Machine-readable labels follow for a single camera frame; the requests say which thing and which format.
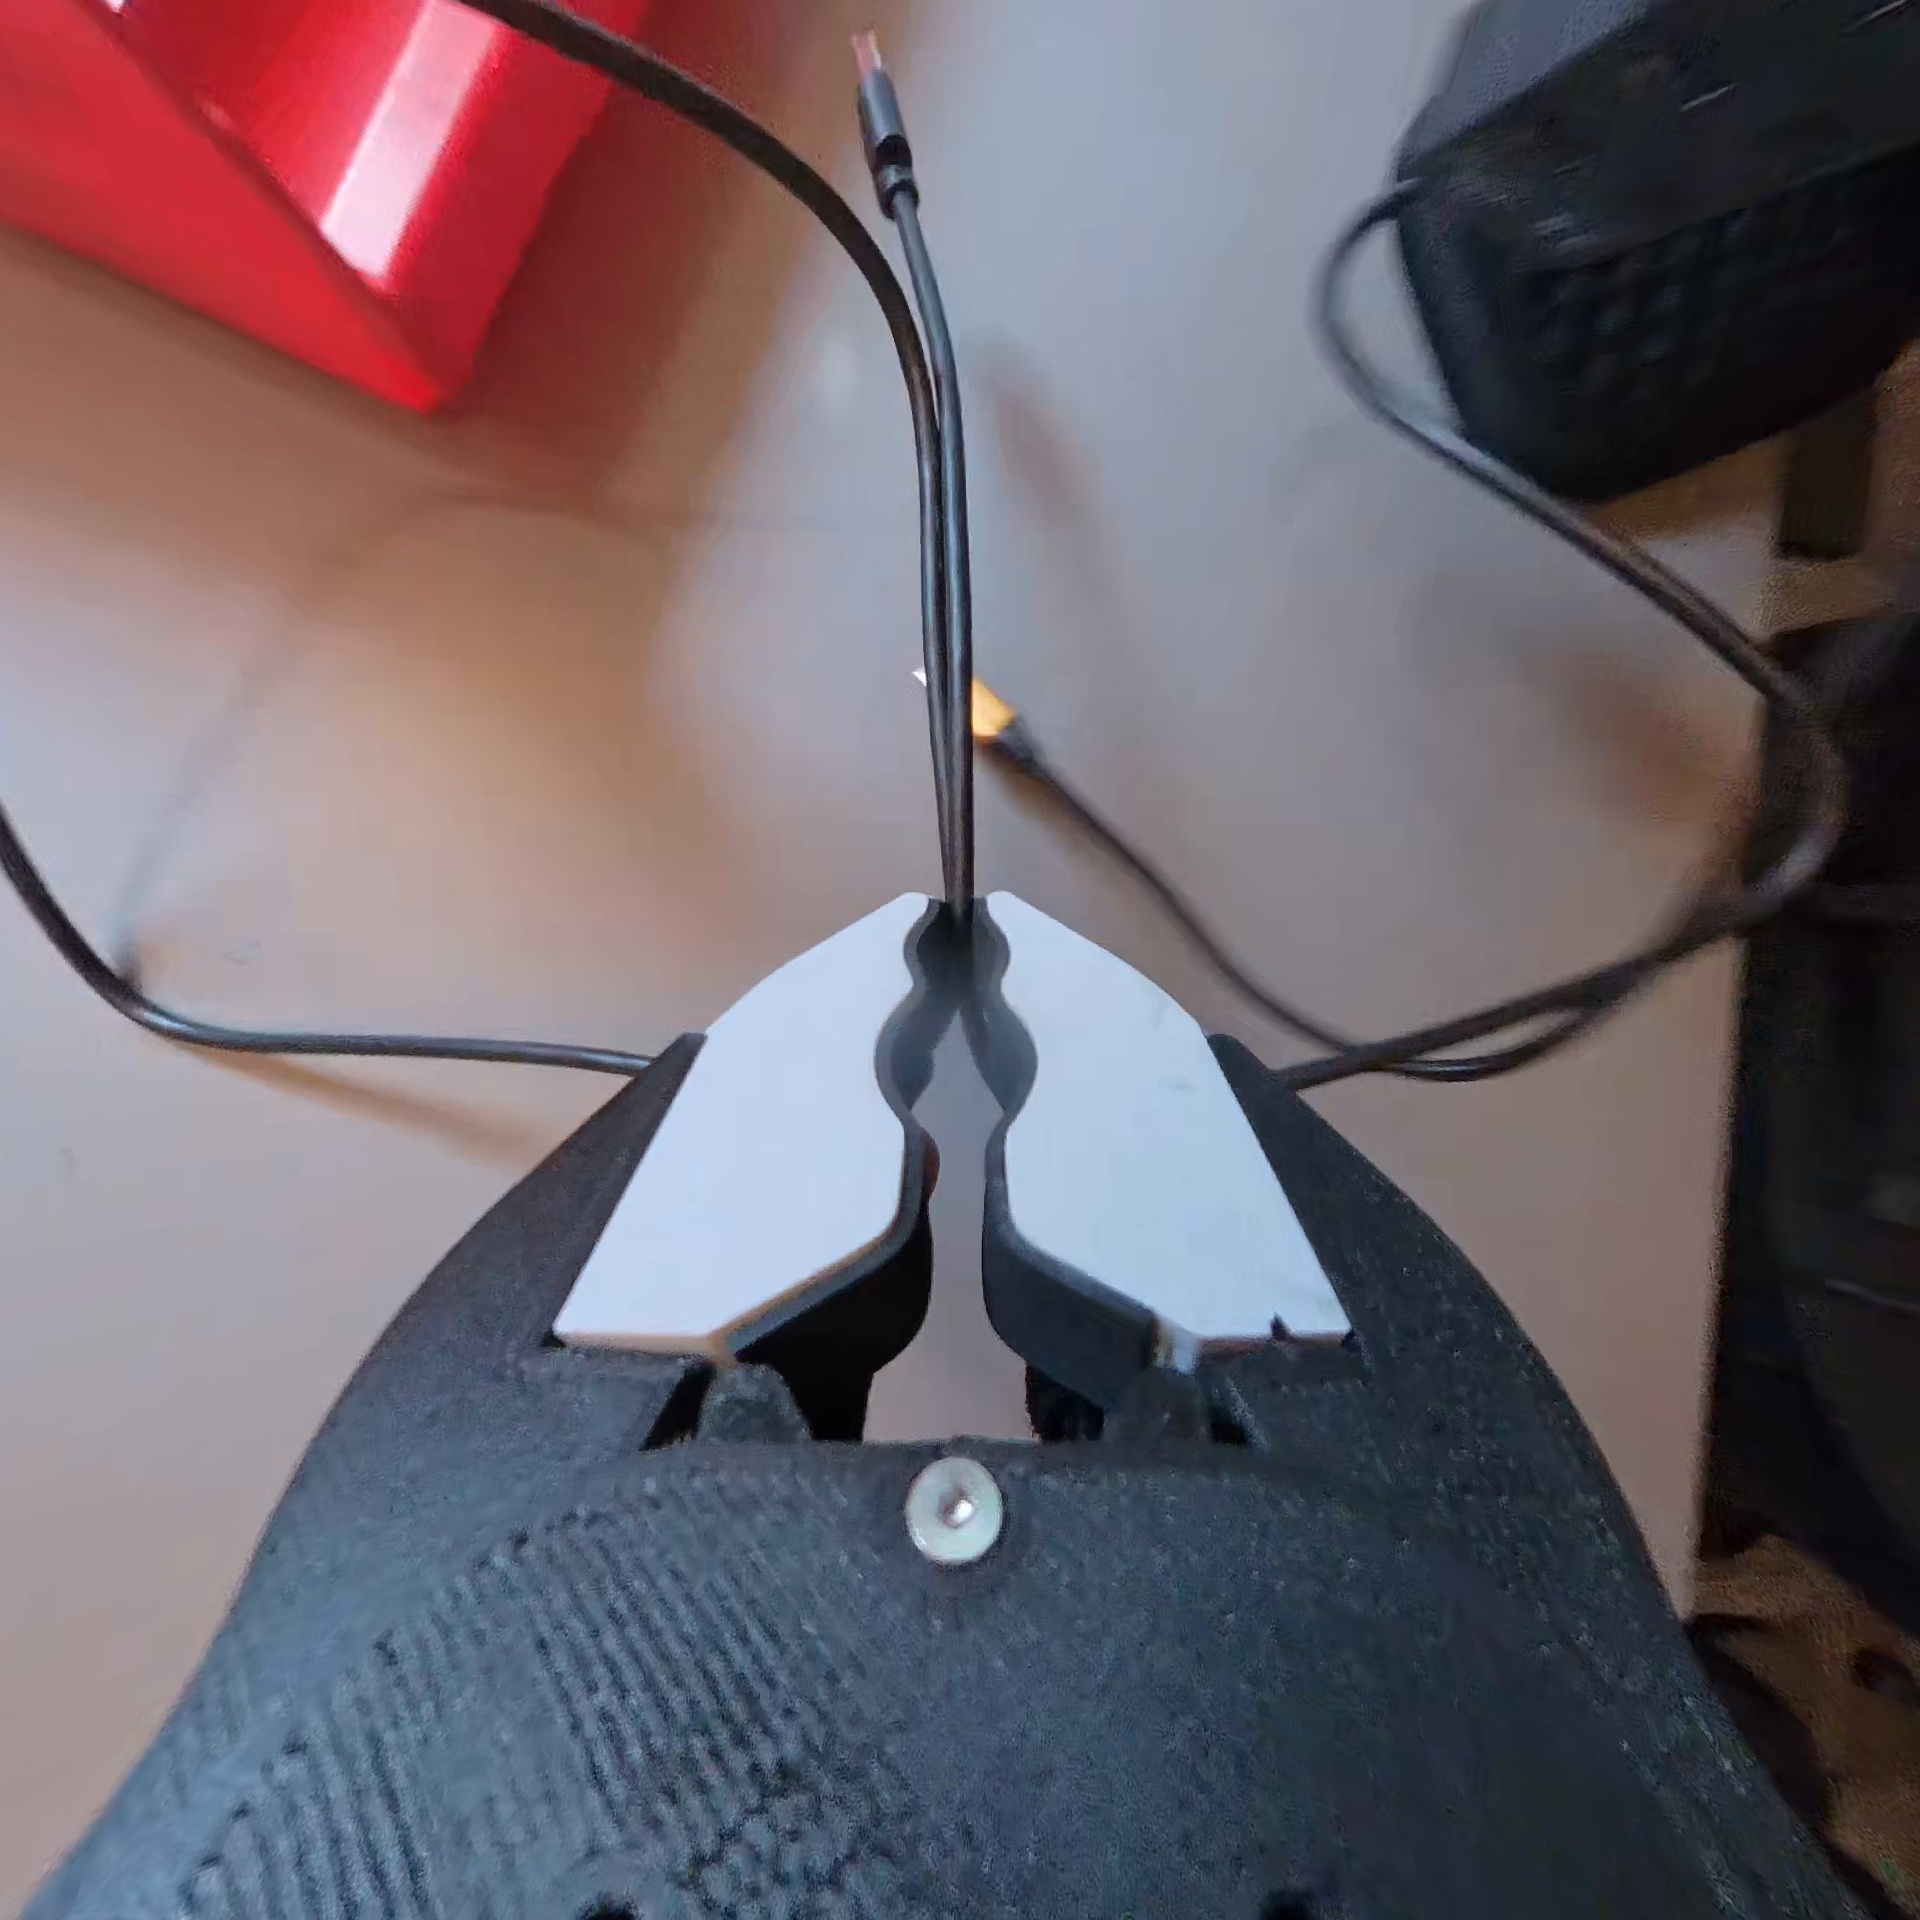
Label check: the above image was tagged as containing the long black hub cable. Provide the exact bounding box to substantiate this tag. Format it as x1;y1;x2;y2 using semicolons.
0;181;1850;1086

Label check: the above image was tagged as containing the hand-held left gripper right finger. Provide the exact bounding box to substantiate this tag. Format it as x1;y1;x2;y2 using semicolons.
972;891;1355;1373

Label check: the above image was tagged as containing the orange plug braided cable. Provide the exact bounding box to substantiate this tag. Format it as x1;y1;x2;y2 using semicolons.
911;668;1360;1056

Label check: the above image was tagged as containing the black textured rounded object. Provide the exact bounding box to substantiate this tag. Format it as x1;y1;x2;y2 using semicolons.
1395;0;1920;506

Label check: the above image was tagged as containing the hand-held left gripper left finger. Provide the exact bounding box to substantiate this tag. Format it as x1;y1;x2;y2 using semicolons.
551;891;940;1369

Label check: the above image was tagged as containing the black cable with red plugs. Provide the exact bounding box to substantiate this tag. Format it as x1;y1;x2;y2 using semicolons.
463;30;998;1113

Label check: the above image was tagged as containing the red plastic bin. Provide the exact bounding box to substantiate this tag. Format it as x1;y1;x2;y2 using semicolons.
0;0;654;414

